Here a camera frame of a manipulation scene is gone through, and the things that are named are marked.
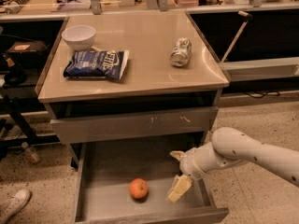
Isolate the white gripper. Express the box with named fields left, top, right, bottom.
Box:
left=166, top=148, right=202, bottom=203

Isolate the orange fruit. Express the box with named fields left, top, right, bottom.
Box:
left=129, top=178, right=149, bottom=200

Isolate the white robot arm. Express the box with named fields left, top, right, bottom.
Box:
left=166, top=127, right=299, bottom=203

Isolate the open grey middle drawer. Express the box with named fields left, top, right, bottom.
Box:
left=71, top=134, right=229, bottom=224

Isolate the grey drawer cabinet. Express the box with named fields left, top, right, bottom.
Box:
left=35, top=10, right=232, bottom=170

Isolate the closed grey upper drawer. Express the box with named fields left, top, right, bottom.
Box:
left=50, top=106, right=218, bottom=144

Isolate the crushed silver soda can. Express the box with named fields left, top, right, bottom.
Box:
left=170, top=37, right=192, bottom=67

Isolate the blue chip bag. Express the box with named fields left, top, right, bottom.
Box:
left=63, top=50, right=129, bottom=80

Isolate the plastic bottle on floor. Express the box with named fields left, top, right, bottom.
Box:
left=21, top=142, right=41, bottom=163

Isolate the white sneaker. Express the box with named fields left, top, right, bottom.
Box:
left=0, top=189, right=31, bottom=224

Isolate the white ceramic bowl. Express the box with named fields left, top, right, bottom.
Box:
left=62, top=25, right=96, bottom=51

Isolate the white stick with black tip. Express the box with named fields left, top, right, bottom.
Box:
left=221, top=10, right=253, bottom=63

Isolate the black box with label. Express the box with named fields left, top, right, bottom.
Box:
left=7, top=41, right=48, bottom=59

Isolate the black cable on floor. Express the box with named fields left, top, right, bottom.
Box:
left=243, top=90, right=281, bottom=100

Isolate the black stand frame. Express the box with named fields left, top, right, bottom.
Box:
left=0, top=95, right=59, bottom=160

